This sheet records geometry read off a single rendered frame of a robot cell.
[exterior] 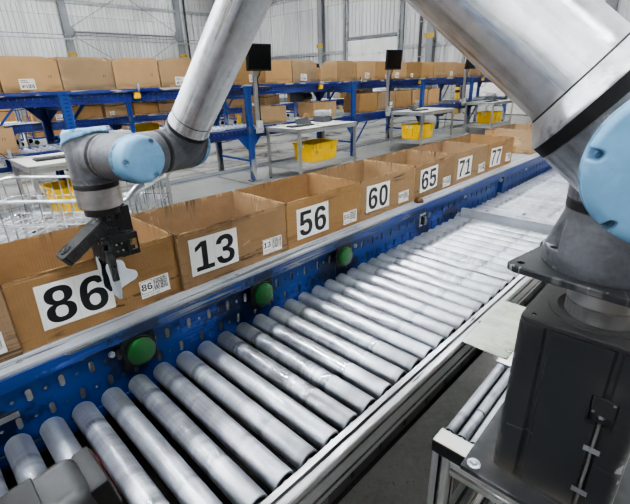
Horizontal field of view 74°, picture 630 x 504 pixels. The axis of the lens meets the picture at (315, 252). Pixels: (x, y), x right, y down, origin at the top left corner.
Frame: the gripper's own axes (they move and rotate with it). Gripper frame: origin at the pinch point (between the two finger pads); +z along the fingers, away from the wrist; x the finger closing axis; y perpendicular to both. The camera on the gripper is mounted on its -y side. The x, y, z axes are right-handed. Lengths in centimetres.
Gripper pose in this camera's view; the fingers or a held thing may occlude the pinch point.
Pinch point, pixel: (111, 291)
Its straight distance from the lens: 108.9
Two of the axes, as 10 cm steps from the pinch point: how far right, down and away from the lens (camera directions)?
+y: 7.0, -3.0, 6.5
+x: -7.2, -2.5, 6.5
